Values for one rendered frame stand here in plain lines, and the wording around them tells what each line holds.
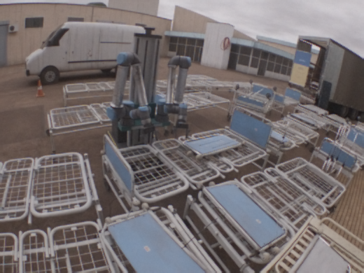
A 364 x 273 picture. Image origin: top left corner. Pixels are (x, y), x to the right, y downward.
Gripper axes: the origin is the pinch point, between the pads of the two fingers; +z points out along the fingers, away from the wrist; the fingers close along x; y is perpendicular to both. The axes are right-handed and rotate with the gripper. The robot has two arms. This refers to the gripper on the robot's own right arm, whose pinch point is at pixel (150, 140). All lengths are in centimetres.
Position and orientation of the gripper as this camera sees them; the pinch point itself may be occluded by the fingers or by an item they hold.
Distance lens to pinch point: 196.6
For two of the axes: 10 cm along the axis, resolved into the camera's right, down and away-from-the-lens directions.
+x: -7.5, 2.9, -5.9
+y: -6.2, -0.2, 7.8
